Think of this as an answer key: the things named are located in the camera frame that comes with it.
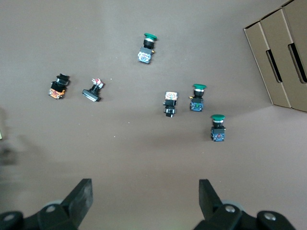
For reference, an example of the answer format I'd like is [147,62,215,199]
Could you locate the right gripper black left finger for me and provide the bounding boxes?
[0,178,94,230]

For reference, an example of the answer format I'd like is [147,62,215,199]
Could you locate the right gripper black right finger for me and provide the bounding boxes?
[194,179,297,230]

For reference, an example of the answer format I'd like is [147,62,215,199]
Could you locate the green mushroom pushbutton blue block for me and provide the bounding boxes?
[137,33,158,64]
[210,114,226,142]
[189,83,207,113]

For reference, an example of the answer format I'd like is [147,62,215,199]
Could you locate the brown cardboard box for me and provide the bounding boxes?
[243,0,307,113]

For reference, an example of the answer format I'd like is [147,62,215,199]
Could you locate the black flat-head switch red terminals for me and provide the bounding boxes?
[82,77,105,103]

